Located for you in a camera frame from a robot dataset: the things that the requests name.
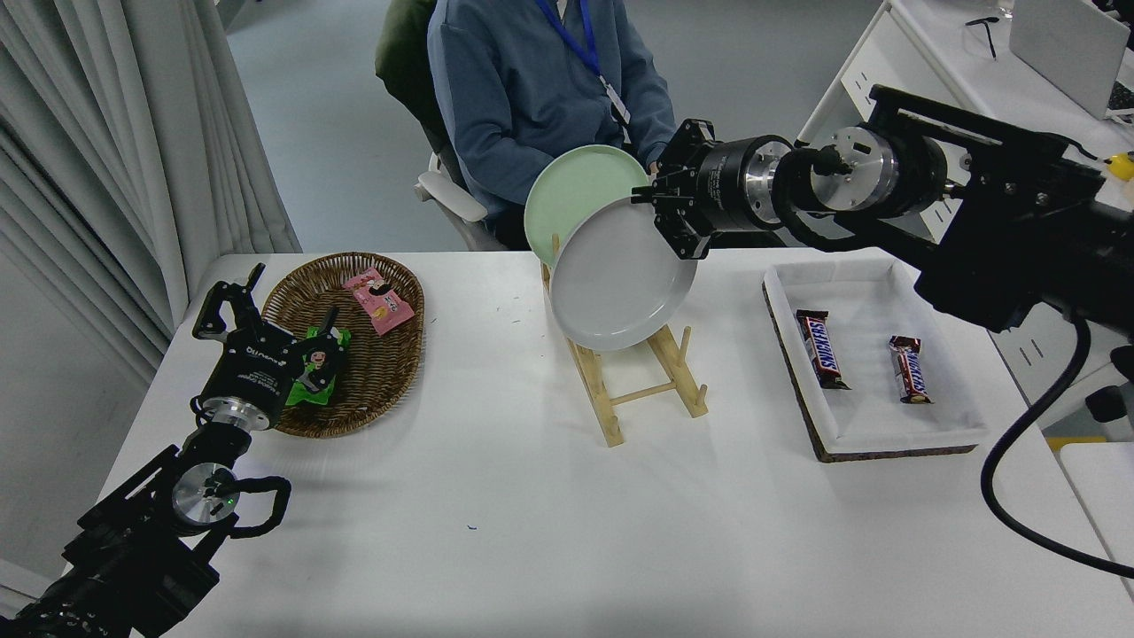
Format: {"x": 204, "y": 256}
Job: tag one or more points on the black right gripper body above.
{"x": 722, "y": 186}

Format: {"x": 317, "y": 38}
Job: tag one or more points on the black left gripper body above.
{"x": 252, "y": 368}

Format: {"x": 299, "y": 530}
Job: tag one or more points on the grey plate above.
{"x": 611, "y": 283}

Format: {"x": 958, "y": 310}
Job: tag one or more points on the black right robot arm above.
{"x": 1019, "y": 221}

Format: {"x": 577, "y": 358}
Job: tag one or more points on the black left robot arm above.
{"x": 133, "y": 549}

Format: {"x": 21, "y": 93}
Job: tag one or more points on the pale green plate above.
{"x": 567, "y": 190}

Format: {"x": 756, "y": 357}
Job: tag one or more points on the wooden plate rack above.
{"x": 611, "y": 416}

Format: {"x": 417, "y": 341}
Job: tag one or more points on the green snack packet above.
{"x": 295, "y": 392}

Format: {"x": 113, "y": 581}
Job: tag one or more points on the brown wicker basket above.
{"x": 381, "y": 381}

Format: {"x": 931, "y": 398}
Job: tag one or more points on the pink snack packet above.
{"x": 387, "y": 312}

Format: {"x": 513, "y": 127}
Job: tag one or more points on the person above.
{"x": 523, "y": 89}

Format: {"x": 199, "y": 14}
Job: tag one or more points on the brown snickers bar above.
{"x": 822, "y": 350}
{"x": 911, "y": 370}

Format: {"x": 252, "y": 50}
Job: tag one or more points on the green and white chair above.
{"x": 452, "y": 199}

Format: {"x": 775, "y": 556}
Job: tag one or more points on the grey curtain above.
{"x": 89, "y": 133}

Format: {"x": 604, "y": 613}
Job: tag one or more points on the white perforated desk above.
{"x": 939, "y": 53}

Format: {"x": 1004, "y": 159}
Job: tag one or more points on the white lined cork tray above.
{"x": 864, "y": 416}

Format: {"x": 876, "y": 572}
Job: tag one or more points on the black glasses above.
{"x": 987, "y": 35}

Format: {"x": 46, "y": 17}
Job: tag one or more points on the silver laptop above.
{"x": 1063, "y": 44}

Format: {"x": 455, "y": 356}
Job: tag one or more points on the yellow round object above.
{"x": 1123, "y": 166}

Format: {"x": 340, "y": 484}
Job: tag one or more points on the black and white post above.
{"x": 1107, "y": 408}

